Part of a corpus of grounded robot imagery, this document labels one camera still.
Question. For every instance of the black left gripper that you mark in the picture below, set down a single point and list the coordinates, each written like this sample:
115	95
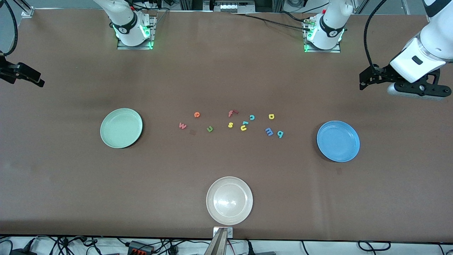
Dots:
382	74

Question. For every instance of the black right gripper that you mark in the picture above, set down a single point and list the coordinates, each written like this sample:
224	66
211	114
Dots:
10	71

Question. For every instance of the blue foam letter m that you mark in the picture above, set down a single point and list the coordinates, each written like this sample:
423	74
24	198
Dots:
269	131

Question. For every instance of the pink foam letter w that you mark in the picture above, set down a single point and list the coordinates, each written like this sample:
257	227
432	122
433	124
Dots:
182	125

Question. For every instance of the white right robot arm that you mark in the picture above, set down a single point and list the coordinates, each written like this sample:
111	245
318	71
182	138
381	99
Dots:
127	21

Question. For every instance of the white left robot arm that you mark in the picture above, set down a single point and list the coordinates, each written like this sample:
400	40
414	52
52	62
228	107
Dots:
430	42

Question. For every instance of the blue plate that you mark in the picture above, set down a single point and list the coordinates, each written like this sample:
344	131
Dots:
338	141

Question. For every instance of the green plate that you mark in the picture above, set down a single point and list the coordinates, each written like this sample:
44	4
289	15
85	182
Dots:
121	128

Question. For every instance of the red foam letter f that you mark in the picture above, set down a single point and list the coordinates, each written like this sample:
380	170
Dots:
230	113

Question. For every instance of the beige plate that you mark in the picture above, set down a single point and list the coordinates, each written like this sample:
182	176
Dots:
229	200

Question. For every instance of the black orange power strip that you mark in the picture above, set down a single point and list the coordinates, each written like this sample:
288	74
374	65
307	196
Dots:
140	247

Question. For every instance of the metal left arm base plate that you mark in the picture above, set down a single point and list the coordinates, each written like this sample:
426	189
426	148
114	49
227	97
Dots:
336	50

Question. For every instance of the black left camera mount bracket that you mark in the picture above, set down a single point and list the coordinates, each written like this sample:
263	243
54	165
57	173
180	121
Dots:
421	87

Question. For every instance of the metal table corner bracket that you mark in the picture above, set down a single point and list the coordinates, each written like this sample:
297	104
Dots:
27	13

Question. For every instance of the metal front camera mount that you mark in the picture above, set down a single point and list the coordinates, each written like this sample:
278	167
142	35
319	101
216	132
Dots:
220	242

